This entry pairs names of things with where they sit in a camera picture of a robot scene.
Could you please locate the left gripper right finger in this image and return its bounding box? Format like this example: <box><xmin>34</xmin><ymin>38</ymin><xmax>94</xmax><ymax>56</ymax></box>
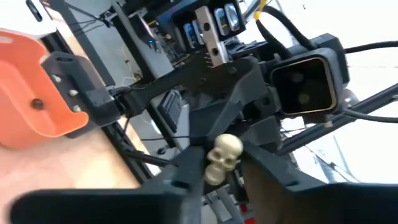
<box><xmin>241</xmin><ymin>143</ymin><xmax>398</xmax><ymax>224</ymax></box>

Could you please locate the dark grey plastic bin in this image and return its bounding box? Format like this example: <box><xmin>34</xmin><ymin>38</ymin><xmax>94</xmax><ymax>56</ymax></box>
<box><xmin>41</xmin><ymin>51</ymin><xmax>121</xmax><ymax>139</ymax></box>

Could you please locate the yellow label tag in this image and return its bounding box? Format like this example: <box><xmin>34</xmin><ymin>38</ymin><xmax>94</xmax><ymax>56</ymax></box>
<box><xmin>254</xmin><ymin>0</ymin><xmax>268</xmax><ymax>20</ymax></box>

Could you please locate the black corrugated cable hose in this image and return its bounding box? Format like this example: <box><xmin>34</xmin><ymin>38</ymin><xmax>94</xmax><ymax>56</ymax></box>
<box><xmin>254</xmin><ymin>5</ymin><xmax>317</xmax><ymax>60</ymax></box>

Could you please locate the black aluminium table frame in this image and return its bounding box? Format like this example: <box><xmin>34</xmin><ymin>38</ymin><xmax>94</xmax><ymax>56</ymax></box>
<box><xmin>46</xmin><ymin>0</ymin><xmax>398</xmax><ymax>187</ymax></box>

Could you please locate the white plastic bin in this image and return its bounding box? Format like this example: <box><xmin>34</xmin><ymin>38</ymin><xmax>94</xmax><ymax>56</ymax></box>
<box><xmin>0</xmin><ymin>0</ymin><xmax>57</xmax><ymax>40</ymax></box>

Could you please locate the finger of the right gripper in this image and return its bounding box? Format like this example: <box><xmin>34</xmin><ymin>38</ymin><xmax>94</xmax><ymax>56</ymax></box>
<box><xmin>183</xmin><ymin>57</ymin><xmax>268</xmax><ymax>144</ymax></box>
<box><xmin>239</xmin><ymin>116</ymin><xmax>282</xmax><ymax>147</ymax></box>

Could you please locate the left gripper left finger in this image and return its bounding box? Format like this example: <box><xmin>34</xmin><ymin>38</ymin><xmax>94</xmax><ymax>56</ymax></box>
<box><xmin>9</xmin><ymin>146</ymin><xmax>206</xmax><ymax>224</ymax></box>

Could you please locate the orange plastic bin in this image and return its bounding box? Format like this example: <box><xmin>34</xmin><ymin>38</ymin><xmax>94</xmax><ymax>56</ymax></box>
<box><xmin>0</xmin><ymin>27</ymin><xmax>90</xmax><ymax>151</ymax></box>

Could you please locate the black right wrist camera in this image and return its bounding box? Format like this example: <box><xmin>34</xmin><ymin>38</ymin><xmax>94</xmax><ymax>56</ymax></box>
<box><xmin>269</xmin><ymin>46</ymin><xmax>351</xmax><ymax>121</ymax></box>

